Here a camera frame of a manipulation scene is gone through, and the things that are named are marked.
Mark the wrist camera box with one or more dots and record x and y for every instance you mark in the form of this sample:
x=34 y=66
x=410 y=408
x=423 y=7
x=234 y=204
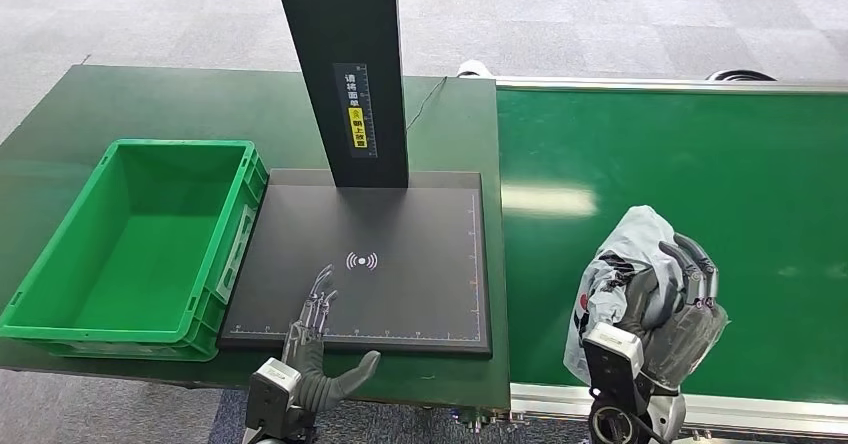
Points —
x=613 y=368
x=268 y=394

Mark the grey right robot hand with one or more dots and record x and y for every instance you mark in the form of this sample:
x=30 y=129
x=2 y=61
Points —
x=689 y=342

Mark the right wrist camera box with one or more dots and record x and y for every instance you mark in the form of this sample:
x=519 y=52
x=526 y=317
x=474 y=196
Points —
x=613 y=368

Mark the clear crate label pocket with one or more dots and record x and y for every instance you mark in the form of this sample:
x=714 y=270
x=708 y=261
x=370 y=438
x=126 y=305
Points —
x=236 y=255

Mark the grey poly mailer package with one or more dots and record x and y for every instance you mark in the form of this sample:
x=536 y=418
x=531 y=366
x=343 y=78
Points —
x=613 y=275

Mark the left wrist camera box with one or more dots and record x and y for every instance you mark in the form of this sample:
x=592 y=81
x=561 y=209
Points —
x=268 y=394

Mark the green plastic crate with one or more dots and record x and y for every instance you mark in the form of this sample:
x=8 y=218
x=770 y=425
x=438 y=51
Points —
x=142 y=262

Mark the white round object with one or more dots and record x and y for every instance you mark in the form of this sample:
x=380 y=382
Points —
x=474 y=68

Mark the ruler label with yellow sticker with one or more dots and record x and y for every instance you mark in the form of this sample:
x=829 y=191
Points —
x=358 y=111

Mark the green conveyor belt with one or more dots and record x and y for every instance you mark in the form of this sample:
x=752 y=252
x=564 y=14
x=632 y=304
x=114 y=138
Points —
x=662 y=149

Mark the black inbound scanner machine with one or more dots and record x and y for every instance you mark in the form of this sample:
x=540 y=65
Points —
x=371 y=229

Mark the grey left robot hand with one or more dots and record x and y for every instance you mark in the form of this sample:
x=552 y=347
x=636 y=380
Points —
x=308 y=369

